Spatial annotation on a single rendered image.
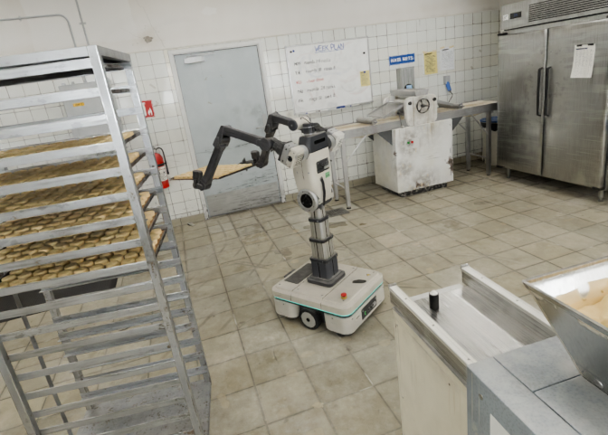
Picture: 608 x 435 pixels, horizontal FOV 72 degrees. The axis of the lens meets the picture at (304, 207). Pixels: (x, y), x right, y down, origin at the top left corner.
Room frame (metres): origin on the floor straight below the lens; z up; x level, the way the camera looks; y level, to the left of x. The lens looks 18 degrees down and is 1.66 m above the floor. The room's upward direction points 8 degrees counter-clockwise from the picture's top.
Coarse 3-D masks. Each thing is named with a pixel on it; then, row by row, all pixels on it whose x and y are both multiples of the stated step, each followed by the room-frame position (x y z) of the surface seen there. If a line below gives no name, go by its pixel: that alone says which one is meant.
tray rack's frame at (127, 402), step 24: (72, 48) 1.41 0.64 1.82; (0, 168) 1.78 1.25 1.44; (0, 360) 1.33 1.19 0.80; (72, 360) 1.78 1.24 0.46; (192, 384) 1.85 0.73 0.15; (24, 408) 1.33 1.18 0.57; (96, 408) 1.78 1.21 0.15; (120, 408) 1.75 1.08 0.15; (168, 408) 1.71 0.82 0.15; (96, 432) 1.61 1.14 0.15; (144, 432) 1.57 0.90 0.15; (168, 432) 1.55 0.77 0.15
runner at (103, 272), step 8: (128, 264) 1.43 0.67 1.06; (136, 264) 1.43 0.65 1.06; (144, 264) 1.44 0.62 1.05; (88, 272) 1.41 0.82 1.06; (96, 272) 1.42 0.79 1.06; (104, 272) 1.42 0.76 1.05; (112, 272) 1.42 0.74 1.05; (120, 272) 1.43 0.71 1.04; (48, 280) 1.39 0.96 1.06; (56, 280) 1.40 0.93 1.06; (64, 280) 1.40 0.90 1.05; (72, 280) 1.40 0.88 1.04; (80, 280) 1.41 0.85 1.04; (0, 288) 1.37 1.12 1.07; (8, 288) 1.37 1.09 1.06; (16, 288) 1.38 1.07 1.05; (24, 288) 1.38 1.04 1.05; (32, 288) 1.39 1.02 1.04; (40, 288) 1.39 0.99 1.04; (0, 296) 1.37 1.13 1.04
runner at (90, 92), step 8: (88, 88) 1.44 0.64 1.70; (96, 88) 1.44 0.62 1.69; (32, 96) 1.41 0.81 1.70; (40, 96) 1.42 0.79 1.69; (48, 96) 1.42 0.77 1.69; (56, 96) 1.42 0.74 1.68; (64, 96) 1.43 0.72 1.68; (72, 96) 1.43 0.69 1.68; (80, 96) 1.43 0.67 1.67; (88, 96) 1.44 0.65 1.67; (96, 96) 1.44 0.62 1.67; (0, 104) 1.40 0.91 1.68; (8, 104) 1.40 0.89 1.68; (16, 104) 1.41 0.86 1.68; (24, 104) 1.41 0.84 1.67; (32, 104) 1.41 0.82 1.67; (40, 104) 1.41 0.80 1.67
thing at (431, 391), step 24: (456, 288) 1.31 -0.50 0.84; (432, 312) 1.19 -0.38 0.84; (456, 312) 1.17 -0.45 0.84; (480, 312) 1.15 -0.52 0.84; (504, 312) 1.13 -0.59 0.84; (408, 336) 1.14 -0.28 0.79; (456, 336) 1.05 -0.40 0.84; (480, 336) 1.03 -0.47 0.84; (504, 336) 1.02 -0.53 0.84; (528, 336) 1.00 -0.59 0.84; (408, 360) 1.16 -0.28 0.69; (432, 360) 1.00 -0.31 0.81; (480, 360) 0.94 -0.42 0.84; (408, 384) 1.17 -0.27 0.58; (432, 384) 1.01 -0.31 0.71; (456, 384) 0.89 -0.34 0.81; (408, 408) 1.18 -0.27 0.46; (432, 408) 1.01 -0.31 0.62; (456, 408) 0.89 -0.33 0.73; (408, 432) 1.20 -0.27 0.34; (432, 432) 1.02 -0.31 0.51; (456, 432) 0.90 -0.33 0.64
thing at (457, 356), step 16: (400, 288) 1.27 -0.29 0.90; (400, 304) 1.21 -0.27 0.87; (416, 304) 1.16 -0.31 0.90; (416, 320) 1.11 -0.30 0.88; (432, 320) 1.06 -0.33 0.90; (432, 336) 1.02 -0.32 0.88; (448, 336) 0.98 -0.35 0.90; (448, 352) 0.94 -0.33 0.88; (464, 352) 0.91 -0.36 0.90; (464, 368) 0.87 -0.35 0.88
